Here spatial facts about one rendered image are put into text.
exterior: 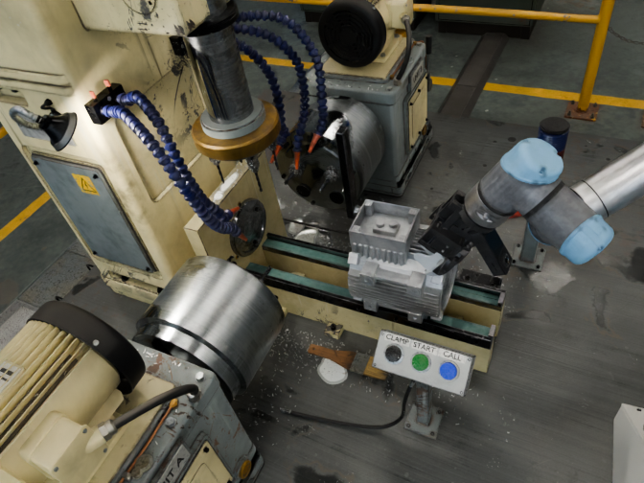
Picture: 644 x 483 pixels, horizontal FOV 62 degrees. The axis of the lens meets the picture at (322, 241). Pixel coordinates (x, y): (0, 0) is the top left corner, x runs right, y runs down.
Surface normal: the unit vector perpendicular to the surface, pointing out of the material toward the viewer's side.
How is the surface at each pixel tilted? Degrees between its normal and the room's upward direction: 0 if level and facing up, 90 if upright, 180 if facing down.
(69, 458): 90
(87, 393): 74
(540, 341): 0
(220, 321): 36
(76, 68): 90
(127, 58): 90
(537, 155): 30
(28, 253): 0
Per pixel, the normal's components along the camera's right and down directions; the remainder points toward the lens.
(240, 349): 0.76, -0.09
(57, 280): -0.14, -0.69
